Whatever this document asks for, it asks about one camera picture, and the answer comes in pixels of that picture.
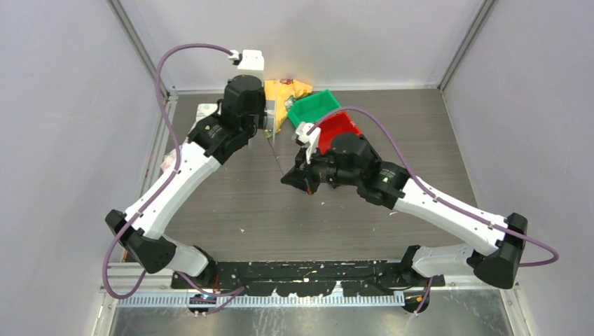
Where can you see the white slotted cable duct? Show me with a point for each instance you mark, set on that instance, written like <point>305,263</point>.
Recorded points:
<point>198,300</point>

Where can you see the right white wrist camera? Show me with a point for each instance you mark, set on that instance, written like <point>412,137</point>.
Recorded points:
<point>307,136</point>

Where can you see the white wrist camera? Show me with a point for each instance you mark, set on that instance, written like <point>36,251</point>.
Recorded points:
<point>307,136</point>
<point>248,62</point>

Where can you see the grey plastic cable spool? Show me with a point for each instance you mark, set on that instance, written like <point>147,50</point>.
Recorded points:
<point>261,111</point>

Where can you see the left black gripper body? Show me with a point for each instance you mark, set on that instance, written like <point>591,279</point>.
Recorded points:
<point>252,127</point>

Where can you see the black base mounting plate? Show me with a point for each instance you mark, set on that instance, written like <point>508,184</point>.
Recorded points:
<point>357,278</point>

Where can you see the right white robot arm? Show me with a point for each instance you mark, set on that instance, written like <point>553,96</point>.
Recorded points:
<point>491,255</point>

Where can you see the black plastic bin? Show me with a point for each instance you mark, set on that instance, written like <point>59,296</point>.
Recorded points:
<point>372,151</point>

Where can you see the yellow patterned cloth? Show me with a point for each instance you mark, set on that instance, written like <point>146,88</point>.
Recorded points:
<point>283,93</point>

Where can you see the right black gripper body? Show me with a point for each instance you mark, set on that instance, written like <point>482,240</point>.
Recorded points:
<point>326,170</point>

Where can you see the red plastic bin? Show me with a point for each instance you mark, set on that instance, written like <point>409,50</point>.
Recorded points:
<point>339,123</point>

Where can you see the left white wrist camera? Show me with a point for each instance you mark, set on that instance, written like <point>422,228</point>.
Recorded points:
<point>248,62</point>

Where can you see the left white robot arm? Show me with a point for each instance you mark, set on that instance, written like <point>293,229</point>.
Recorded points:
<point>209,145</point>

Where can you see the green plastic bin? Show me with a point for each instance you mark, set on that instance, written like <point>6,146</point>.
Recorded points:
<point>313,107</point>

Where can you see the white patterned cloth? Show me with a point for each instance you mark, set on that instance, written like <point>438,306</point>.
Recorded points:
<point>203,111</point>

